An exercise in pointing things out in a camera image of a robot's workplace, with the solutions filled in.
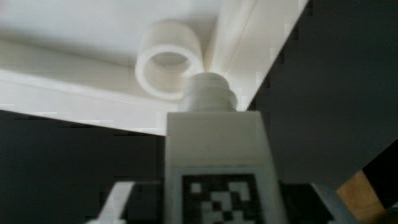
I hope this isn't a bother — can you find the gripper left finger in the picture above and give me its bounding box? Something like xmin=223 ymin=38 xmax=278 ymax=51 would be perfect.
xmin=88 ymin=181 xmax=136 ymax=224

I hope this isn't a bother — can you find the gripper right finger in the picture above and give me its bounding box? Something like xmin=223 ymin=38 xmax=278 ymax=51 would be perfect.
xmin=312 ymin=183 xmax=363 ymax=224

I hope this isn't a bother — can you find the white leg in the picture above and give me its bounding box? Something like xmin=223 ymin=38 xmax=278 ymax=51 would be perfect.
xmin=164 ymin=73 xmax=290 ymax=224

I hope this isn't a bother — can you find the white square tabletop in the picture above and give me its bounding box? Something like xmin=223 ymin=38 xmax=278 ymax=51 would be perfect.
xmin=0 ymin=0 xmax=310 ymax=135

